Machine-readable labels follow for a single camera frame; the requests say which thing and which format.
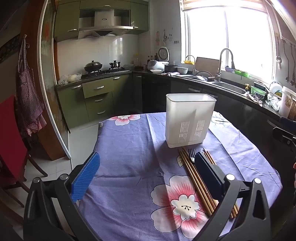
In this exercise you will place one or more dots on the green wall cabinets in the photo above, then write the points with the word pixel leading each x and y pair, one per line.
pixel 67 20

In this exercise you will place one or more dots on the green base cabinet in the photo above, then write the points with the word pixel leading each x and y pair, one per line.
pixel 97 99

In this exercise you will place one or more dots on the blue bowl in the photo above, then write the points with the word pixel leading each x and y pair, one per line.
pixel 229 69

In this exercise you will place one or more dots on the plastic bag of garlic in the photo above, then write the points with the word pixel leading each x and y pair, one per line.
pixel 72 78

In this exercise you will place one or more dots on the white bowl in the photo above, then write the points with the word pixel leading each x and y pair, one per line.
pixel 182 70

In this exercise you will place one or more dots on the dark base cabinets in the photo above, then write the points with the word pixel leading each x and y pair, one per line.
pixel 157 95

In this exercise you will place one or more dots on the black wok with lid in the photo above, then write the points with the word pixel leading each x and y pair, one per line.
pixel 93 66

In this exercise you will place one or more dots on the purple floral tablecloth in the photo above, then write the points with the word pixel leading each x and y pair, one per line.
pixel 134 150

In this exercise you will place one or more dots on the grey dish rag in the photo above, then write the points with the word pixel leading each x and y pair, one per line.
pixel 171 74

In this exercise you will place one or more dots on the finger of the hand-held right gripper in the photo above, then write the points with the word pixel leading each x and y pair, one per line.
pixel 283 136
pixel 289 122

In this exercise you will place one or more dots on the brown crumpled wrapper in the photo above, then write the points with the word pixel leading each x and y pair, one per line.
pixel 254 98

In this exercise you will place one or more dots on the black gas stove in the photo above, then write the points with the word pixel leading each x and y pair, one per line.
pixel 104 72

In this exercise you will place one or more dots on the sliding glass door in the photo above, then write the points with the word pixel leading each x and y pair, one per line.
pixel 49 69

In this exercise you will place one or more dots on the hanging steel ladle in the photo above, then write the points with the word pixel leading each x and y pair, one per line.
pixel 279 60

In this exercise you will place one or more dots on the crumpled aluminium foil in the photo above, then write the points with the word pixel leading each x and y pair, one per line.
pixel 273 102

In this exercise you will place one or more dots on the hanging strainer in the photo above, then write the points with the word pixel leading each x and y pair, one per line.
pixel 164 36

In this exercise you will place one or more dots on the kitchen window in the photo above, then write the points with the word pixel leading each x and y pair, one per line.
pixel 231 34

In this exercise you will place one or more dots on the white crumpled bag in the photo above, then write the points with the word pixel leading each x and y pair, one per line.
pixel 62 81

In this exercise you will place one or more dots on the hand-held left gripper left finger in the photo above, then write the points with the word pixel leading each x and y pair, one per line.
pixel 85 176

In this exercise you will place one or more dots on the green bowl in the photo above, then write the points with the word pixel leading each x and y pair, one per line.
pixel 241 73

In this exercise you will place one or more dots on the white plates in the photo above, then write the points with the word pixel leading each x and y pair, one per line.
pixel 275 87

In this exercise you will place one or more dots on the black stone countertop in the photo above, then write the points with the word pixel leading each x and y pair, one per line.
pixel 233 95

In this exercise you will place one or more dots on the tall steel faucet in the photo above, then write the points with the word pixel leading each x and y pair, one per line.
pixel 219 71

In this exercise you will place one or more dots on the white plastic utensil holder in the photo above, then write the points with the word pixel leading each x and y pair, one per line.
pixel 185 109

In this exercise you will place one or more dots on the clear plastic bottle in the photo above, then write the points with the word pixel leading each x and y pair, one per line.
pixel 136 61

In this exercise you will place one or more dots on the yellow basket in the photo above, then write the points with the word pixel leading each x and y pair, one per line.
pixel 189 61

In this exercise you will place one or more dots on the white rice cooker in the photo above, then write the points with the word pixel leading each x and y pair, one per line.
pixel 155 65

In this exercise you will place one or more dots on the steel double sink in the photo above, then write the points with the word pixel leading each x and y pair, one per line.
pixel 231 87

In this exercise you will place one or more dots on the steel range hood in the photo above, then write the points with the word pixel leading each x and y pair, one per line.
pixel 104 20

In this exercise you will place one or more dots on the steel fork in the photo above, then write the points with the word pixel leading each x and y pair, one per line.
pixel 191 154

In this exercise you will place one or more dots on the bundle of brown chopsticks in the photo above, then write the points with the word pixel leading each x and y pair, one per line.
pixel 195 176

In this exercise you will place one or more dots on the small steel pot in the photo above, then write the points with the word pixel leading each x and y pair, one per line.
pixel 115 64

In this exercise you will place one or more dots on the red wall ornament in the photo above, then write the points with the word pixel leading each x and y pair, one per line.
pixel 158 39

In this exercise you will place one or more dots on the black cooking pot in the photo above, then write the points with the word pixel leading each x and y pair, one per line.
pixel 171 68

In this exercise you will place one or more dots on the checked apron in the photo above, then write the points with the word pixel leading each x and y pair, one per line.
pixel 29 92

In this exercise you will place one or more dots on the small steel tap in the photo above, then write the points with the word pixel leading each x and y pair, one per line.
pixel 194 68

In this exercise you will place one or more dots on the green plastic basin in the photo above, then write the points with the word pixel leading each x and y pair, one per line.
pixel 257 92

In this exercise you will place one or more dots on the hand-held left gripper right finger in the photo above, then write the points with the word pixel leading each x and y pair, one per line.
pixel 208 172

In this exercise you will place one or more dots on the white plate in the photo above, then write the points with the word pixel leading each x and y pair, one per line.
pixel 156 71

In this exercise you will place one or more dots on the wooden cutting board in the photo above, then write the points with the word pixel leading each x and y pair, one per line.
pixel 207 64

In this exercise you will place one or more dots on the red chair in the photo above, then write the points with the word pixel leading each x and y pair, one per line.
pixel 11 139

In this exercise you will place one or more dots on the white plastic jar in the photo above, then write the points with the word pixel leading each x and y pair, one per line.
pixel 286 104

